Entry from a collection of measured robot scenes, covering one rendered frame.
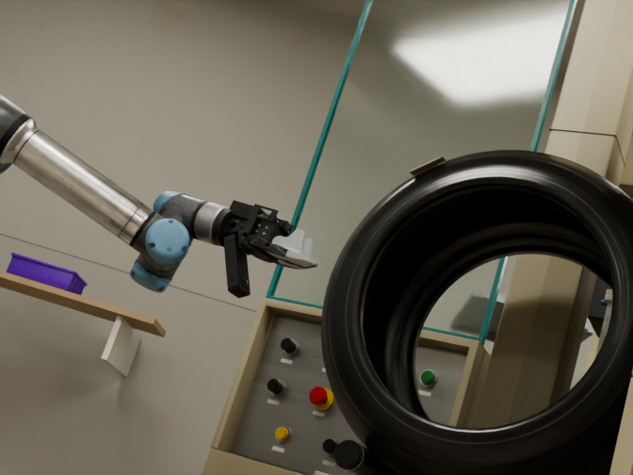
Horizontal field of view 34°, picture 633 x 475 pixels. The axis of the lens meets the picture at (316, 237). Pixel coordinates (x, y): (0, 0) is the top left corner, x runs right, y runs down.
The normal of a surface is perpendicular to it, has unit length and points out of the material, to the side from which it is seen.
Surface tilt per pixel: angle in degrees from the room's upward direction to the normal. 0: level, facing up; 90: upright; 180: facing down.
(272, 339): 90
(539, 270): 90
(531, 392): 90
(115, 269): 90
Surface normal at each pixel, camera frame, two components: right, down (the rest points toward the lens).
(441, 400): -0.38, -0.39
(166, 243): 0.24, -0.22
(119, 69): -0.03, -0.30
